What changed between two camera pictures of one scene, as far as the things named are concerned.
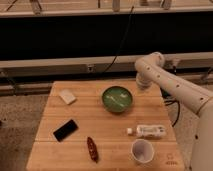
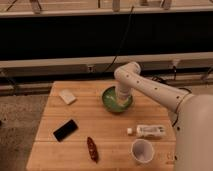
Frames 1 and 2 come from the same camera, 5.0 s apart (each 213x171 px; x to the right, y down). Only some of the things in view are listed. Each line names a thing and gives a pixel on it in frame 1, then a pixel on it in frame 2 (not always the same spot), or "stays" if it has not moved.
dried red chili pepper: (92, 148) stays
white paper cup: (142, 150) stays
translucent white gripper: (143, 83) to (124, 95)
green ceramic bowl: (117, 99) stays
